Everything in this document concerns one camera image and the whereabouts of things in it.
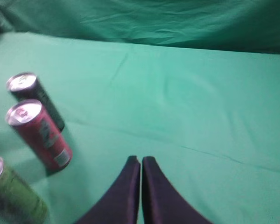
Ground pink energy drink can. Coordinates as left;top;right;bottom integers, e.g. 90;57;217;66
5;99;72;172

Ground light green drink can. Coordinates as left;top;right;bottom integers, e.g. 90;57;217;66
0;157;49;224

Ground black Monster energy can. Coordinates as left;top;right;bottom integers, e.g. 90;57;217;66
6;72;65;132

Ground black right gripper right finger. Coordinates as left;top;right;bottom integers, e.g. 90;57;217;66
142;156;211;224

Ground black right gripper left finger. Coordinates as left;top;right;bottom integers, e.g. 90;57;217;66
76;155;140;224

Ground green cloth backdrop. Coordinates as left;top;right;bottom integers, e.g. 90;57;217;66
0;0;280;54

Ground green table cloth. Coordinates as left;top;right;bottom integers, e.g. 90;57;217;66
0;33;280;224

